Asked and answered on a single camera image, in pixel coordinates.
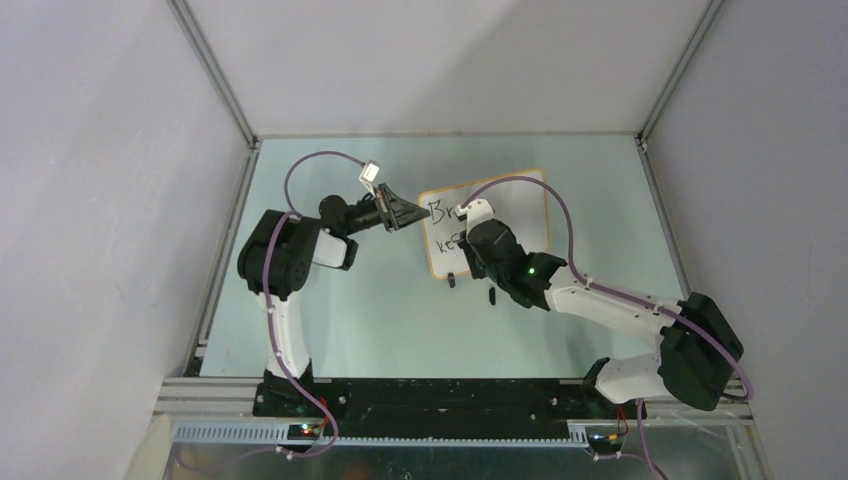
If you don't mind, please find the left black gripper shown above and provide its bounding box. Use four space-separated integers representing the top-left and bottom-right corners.
343 184 429 237

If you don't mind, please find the yellow framed whiteboard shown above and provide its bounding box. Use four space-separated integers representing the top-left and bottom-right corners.
418 177 551 280

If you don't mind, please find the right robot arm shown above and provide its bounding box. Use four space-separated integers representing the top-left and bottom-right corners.
459 220 744 418

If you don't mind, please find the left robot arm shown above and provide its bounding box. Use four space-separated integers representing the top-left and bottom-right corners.
237 183 429 417

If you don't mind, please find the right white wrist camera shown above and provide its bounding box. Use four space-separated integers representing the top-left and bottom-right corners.
455 199 495 239

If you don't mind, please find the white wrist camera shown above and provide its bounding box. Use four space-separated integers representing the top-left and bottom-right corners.
359 161 380 186
455 199 495 239

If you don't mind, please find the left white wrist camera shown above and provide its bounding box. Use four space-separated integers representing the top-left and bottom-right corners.
359 161 380 186

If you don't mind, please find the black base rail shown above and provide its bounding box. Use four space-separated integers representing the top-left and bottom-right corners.
252 374 637 440

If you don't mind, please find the white perforated cable tray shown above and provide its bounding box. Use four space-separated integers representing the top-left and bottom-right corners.
173 421 589 448

